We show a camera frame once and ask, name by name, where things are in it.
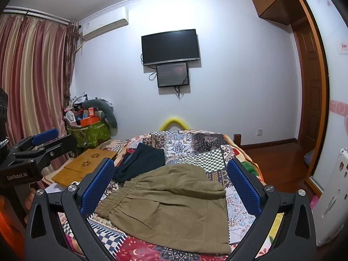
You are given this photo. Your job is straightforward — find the khaki pants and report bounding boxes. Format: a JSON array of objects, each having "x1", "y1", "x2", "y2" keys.
[{"x1": 95, "y1": 164, "x2": 231, "y2": 254}]

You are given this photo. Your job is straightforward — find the person's left hand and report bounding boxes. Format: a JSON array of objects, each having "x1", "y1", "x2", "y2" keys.
[{"x1": 24, "y1": 188, "x2": 36, "y2": 224}]

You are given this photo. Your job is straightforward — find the orange box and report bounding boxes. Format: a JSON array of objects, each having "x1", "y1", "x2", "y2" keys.
[{"x1": 80, "y1": 116, "x2": 100, "y2": 127}]

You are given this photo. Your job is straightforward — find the patchwork patterned bedspread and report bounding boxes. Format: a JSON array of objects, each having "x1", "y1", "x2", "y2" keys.
[{"x1": 58, "y1": 129, "x2": 285, "y2": 261}]

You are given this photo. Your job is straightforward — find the white radiator with stickers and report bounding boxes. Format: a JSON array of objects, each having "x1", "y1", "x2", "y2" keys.
[{"x1": 312, "y1": 149, "x2": 348, "y2": 247}]

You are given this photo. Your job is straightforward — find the grey plush pillow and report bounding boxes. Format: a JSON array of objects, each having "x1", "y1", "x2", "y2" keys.
[{"x1": 81, "y1": 99, "x2": 118, "y2": 129}]

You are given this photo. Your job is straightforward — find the dark navy folded garment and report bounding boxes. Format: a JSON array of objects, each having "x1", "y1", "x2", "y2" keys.
[{"x1": 113, "y1": 143, "x2": 165, "y2": 183}]

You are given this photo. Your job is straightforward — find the striped red beige curtain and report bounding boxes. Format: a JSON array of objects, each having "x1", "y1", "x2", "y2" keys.
[{"x1": 0, "y1": 13, "x2": 80, "y2": 174}]

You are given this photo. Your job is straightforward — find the brown wooden door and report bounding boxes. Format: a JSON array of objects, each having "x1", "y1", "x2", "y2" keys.
[{"x1": 293, "y1": 21, "x2": 321, "y2": 151}]

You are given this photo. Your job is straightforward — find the wooden overhead cabinet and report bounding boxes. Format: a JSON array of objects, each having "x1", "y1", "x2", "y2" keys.
[{"x1": 253, "y1": 0, "x2": 306, "y2": 25}]

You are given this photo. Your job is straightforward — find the white wall air conditioner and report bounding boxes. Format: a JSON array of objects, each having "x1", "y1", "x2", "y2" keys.
[{"x1": 80, "y1": 7, "x2": 129, "y2": 42}]

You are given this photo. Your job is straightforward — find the small black wall monitor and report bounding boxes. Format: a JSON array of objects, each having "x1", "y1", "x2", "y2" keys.
[{"x1": 156, "y1": 62, "x2": 189, "y2": 88}]

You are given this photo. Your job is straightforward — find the black wall television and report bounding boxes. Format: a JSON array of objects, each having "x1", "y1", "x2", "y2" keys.
[{"x1": 141, "y1": 29, "x2": 200, "y2": 65}]

